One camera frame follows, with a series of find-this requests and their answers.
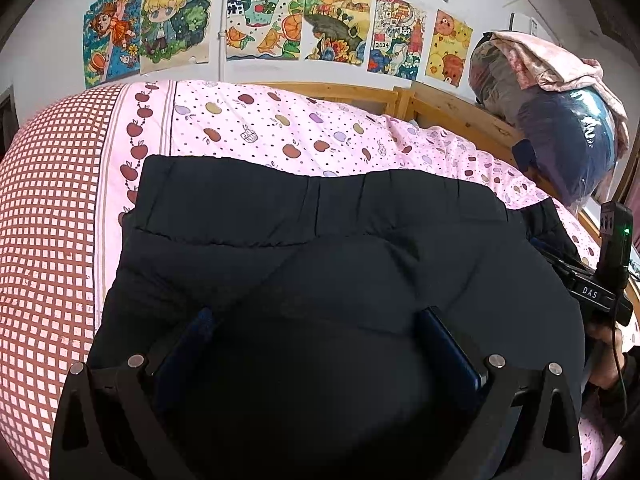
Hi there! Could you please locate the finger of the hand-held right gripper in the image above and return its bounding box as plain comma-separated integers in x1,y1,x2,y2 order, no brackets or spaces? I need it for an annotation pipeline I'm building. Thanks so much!
530,236,597,287

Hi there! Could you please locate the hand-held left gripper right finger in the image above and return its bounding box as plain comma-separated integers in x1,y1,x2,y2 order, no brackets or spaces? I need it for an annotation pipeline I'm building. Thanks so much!
419,306,584,480

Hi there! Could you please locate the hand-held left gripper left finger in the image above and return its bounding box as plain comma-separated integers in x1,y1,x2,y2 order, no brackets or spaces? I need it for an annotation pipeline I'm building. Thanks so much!
50,306,221,480

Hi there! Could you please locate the black jacket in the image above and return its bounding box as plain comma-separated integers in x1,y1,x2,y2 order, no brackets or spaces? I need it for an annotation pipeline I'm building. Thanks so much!
87,154,586,480

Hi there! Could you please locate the person's right forearm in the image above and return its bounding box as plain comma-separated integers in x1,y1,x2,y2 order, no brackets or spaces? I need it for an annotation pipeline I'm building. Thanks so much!
595,347,640,442

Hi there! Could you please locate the clear plastic bag of clothes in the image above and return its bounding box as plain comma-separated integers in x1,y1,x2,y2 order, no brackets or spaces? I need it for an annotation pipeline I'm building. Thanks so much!
468,32,532,127

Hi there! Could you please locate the person's right hand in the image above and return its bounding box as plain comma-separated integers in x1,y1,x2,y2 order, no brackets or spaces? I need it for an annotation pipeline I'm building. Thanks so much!
586,319,627,392

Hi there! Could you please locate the blue bundle in plastic bag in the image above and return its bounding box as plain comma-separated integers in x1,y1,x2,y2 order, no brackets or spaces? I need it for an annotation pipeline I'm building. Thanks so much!
514,87,619,212

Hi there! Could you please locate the pink printed bed blanket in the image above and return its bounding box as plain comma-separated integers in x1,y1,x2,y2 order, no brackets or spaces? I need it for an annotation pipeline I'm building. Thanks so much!
0,79,608,480

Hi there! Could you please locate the pink floral cloth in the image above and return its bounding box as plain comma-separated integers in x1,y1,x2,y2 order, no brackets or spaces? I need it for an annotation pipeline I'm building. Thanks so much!
492,30,631,157

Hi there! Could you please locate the black cable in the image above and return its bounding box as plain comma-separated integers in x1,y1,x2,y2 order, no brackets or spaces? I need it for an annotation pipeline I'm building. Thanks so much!
611,327,633,412

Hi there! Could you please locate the wooden bed frame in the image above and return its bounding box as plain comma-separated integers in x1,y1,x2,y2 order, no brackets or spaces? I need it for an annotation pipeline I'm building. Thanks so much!
256,81,640,322

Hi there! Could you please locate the white wall plate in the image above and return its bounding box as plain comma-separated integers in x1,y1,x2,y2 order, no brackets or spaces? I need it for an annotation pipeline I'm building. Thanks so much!
509,12,540,37

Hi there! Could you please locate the yellow bear wall poster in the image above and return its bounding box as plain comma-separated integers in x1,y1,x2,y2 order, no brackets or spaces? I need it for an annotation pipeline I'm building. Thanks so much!
424,8,474,89

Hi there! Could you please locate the castle town wall poster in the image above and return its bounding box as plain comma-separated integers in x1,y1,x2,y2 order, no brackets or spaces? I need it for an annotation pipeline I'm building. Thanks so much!
367,0,429,81

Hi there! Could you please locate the orange-haired mermaid wall poster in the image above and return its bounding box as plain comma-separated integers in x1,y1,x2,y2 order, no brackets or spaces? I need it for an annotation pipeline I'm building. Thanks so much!
82,0,144,89

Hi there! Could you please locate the blond child wall poster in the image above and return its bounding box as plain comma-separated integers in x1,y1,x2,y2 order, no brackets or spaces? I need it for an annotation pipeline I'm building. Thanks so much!
139,0,214,74

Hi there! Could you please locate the yellow landscape wall poster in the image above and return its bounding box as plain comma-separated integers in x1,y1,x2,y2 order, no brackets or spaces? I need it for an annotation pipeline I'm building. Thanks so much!
303,0,374,66

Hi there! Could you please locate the teapot and oranges wall poster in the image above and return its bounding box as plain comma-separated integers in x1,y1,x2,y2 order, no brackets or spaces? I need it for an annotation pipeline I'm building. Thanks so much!
225,0,306,62

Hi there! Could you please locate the white wall conduit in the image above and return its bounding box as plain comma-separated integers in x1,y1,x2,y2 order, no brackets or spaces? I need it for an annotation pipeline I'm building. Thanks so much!
219,0,232,62

